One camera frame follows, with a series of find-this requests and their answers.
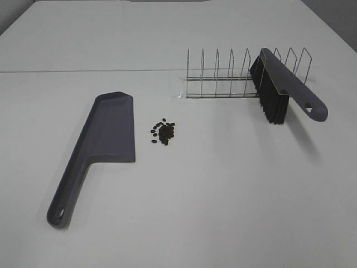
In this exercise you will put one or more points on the metal wire rack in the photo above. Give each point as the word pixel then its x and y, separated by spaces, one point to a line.
pixel 223 76

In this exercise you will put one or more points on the grey plastic dustpan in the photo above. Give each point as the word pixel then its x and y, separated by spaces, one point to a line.
pixel 107 136

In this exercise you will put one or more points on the grey hand brush black bristles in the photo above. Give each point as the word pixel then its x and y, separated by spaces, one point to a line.
pixel 276 84

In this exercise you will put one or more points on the pile of coffee beans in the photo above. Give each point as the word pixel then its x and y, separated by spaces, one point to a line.
pixel 162 132

